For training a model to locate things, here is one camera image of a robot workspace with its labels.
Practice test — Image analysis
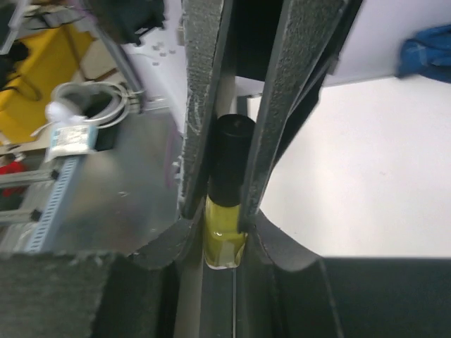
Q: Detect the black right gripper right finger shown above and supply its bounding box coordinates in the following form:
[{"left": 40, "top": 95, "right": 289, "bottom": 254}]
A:
[{"left": 239, "top": 213, "right": 344, "bottom": 337}]

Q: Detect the yellow nail polish bottle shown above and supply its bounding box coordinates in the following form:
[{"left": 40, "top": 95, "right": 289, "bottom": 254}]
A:
[{"left": 203, "top": 196, "right": 247, "bottom": 270}]

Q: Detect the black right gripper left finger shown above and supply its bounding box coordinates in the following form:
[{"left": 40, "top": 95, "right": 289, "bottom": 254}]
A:
[{"left": 93, "top": 208, "right": 203, "bottom": 337}]

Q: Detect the black nail polish cap brush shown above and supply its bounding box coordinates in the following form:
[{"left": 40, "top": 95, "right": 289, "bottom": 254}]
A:
[{"left": 207, "top": 114, "right": 255, "bottom": 207}]

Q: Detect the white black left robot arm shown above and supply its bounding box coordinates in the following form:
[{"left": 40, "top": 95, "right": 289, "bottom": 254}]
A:
[{"left": 84, "top": 1, "right": 362, "bottom": 232}]

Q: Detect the left aluminium frame post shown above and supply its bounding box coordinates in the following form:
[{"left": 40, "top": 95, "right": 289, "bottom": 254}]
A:
[{"left": 94, "top": 25, "right": 147, "bottom": 110}]

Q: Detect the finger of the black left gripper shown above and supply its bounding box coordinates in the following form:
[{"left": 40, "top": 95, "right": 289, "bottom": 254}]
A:
[
  {"left": 238, "top": 1, "right": 362, "bottom": 232},
  {"left": 179, "top": 1, "right": 233, "bottom": 218}
]

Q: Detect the yellow bin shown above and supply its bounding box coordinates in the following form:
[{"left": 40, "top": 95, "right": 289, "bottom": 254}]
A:
[{"left": 1, "top": 25, "right": 94, "bottom": 144}]

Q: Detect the white labelled box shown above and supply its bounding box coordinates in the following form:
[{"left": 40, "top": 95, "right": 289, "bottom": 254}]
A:
[{"left": 44, "top": 124, "right": 98, "bottom": 162}]

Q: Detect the blue striped cloth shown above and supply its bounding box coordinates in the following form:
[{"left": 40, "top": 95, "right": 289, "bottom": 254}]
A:
[{"left": 395, "top": 25, "right": 450, "bottom": 84}]

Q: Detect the white slotted cable duct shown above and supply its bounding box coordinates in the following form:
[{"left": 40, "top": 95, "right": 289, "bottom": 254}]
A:
[{"left": 24, "top": 156, "right": 83, "bottom": 254}]

